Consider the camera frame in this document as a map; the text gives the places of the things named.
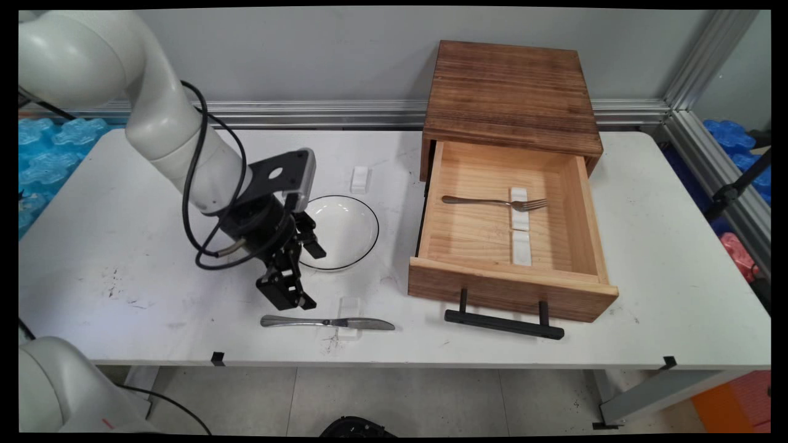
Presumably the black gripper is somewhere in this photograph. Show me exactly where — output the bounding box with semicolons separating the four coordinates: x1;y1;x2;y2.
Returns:
219;194;328;311

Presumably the silver table knife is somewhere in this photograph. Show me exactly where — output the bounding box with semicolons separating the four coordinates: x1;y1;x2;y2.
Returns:
260;315;396;332

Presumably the white plate with black rim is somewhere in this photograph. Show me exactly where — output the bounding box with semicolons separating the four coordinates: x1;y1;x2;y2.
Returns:
295;195;380;272

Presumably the black round floor object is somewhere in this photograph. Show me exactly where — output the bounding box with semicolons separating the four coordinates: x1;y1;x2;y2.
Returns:
320;416;398;439

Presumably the silver fork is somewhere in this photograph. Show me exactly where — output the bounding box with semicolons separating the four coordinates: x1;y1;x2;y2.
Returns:
441;195;549;212

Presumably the light wooden drawer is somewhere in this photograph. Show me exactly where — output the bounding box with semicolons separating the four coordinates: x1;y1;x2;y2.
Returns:
408;140;619;323

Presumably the grey table leg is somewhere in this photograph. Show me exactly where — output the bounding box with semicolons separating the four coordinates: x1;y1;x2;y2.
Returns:
123;367;159;419
594;369;749;429

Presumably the blue plastic packing sheet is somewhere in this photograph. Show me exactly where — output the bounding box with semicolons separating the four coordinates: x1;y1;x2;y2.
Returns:
18;117;110;239
704;118;771;204

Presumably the black tripod stand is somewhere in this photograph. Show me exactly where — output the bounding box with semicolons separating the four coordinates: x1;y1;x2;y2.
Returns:
705;129;771;222

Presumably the red bag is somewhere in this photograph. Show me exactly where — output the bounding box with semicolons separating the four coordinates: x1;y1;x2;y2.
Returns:
720;232;761;282

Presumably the orange box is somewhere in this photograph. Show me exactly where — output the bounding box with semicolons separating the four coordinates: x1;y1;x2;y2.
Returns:
691;370;771;434

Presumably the aluminium frame rail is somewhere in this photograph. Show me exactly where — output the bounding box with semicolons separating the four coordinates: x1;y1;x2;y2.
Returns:
659;110;771;277
18;98;672;131

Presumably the black drawer handle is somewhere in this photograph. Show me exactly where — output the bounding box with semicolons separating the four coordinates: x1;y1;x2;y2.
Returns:
444;288;565;341

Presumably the thin black cable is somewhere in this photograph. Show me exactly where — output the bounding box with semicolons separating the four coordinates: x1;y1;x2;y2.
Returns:
18;92;78;121

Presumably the aluminium frame post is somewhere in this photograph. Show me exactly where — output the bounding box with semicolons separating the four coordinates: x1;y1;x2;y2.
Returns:
664;9;762;111

